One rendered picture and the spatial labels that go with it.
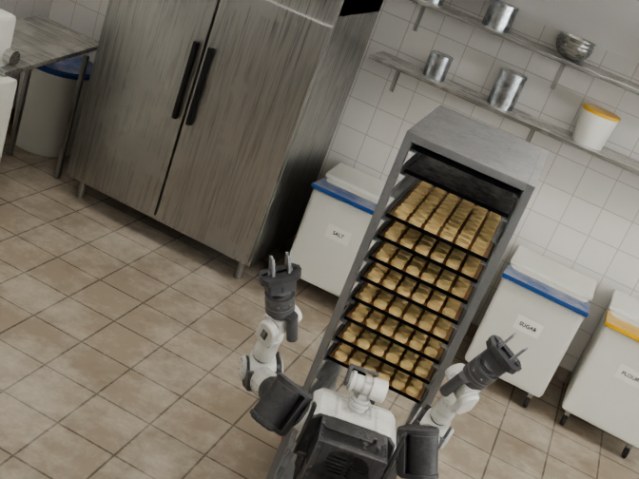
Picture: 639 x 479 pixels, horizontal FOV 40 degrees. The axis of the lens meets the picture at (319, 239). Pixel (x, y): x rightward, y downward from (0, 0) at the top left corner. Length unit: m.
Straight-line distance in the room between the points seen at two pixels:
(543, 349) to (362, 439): 3.09
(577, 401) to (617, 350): 0.41
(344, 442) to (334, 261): 3.23
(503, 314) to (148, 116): 2.49
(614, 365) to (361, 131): 2.22
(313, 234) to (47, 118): 2.15
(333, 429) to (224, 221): 3.20
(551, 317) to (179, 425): 2.32
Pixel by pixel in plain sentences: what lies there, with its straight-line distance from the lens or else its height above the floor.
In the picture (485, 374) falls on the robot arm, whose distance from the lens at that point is 2.63.
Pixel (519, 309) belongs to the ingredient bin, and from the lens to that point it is 5.41.
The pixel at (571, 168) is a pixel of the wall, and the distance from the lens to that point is 5.83.
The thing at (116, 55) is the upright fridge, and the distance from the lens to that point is 5.71.
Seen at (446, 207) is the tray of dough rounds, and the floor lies 1.51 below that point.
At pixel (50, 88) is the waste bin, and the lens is 6.49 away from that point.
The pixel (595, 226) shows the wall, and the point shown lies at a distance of 5.90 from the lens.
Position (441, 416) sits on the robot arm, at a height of 1.16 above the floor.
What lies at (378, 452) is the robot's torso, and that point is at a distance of 2.48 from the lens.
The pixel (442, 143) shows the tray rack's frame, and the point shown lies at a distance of 3.15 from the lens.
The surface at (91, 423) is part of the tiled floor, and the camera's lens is 4.18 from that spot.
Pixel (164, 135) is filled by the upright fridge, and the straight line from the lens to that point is 5.61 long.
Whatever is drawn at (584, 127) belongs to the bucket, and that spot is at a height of 1.66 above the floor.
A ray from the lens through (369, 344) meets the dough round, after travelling 3.46.
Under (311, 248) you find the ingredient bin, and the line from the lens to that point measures 5.63.
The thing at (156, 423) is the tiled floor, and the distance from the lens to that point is 4.28.
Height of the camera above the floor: 2.56
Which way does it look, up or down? 22 degrees down
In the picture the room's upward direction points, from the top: 21 degrees clockwise
